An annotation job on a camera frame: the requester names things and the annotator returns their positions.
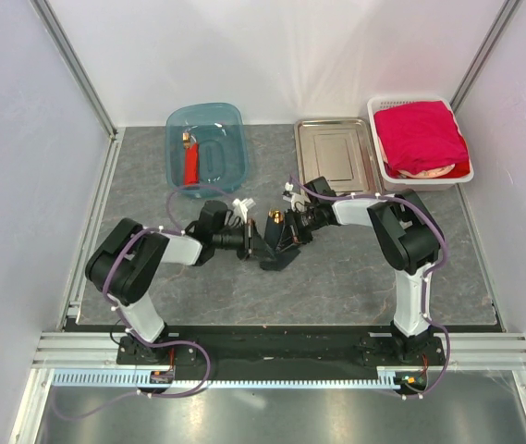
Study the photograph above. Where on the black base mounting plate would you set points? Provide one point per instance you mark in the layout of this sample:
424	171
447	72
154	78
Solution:
283	351

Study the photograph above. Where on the stainless steel tray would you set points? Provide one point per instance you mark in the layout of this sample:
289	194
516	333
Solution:
339	150

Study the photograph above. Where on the gold spoon green handle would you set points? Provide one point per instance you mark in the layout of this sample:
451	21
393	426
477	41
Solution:
276	216

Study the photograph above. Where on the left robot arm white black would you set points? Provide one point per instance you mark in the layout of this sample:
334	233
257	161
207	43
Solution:
122	268

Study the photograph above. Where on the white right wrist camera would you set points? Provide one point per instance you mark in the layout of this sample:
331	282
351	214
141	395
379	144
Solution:
297	202

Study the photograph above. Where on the white plastic basket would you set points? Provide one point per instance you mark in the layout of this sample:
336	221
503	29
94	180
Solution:
392	184

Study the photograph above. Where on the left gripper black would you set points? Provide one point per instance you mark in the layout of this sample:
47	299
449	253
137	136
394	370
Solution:
252	243

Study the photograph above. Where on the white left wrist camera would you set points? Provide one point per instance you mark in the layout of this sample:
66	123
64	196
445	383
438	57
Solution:
241	208

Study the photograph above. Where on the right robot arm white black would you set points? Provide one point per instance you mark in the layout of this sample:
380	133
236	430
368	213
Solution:
409	239

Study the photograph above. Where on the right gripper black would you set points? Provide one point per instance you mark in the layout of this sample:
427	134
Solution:
289	237

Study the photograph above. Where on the blue transparent plastic container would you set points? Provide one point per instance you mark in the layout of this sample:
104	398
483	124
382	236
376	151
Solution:
223	155

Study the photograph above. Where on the red folded cloth stack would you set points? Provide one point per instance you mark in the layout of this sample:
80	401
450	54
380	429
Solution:
421	140

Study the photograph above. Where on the aluminium frame rail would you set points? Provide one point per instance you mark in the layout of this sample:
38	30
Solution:
95	350

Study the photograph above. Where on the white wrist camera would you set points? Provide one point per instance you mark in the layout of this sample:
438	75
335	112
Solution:
241	208
297	202

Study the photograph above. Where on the red rolled napkin with cutlery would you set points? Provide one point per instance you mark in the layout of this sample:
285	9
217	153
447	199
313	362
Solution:
191	162

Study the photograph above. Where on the black paper napkin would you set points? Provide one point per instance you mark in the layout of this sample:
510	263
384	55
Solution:
277	238

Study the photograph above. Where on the slotted grey cable duct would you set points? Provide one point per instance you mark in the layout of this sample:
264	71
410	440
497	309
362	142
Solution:
159	377

